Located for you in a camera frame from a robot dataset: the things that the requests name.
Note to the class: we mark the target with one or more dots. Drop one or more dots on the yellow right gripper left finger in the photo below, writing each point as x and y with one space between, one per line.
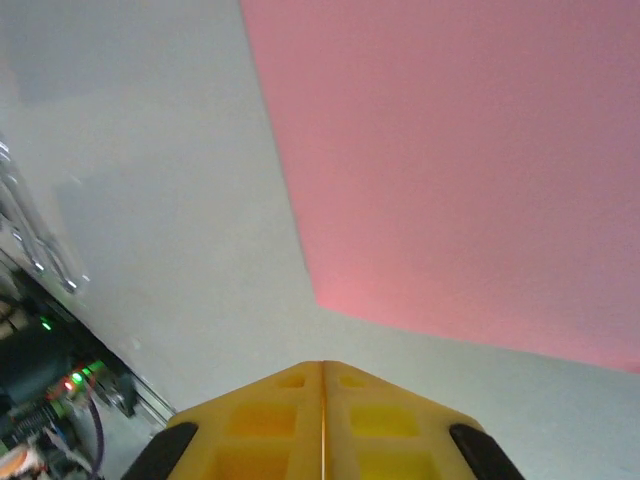
260 430

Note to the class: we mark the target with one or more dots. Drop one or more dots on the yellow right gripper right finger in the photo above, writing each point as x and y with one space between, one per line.
390 430

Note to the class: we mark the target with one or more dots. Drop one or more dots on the pink square paper sheet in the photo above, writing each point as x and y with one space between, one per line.
450 175

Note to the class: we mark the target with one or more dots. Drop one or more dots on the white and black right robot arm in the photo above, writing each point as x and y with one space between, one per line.
30 365

